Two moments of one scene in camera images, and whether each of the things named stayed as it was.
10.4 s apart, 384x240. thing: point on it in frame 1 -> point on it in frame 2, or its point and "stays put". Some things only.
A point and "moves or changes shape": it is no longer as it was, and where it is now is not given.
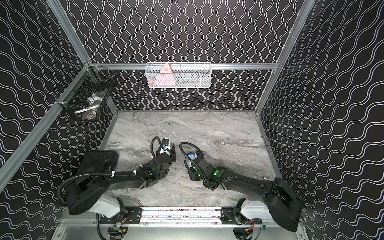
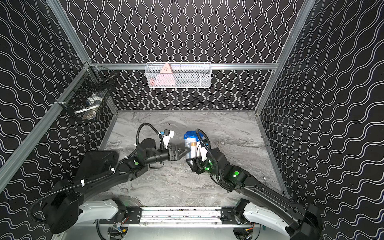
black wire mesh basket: (84, 98) stays put
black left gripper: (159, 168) -> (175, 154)
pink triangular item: (163, 79) stays put
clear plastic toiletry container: (188, 161) moves or changes shape
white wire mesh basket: (178, 75) stays put
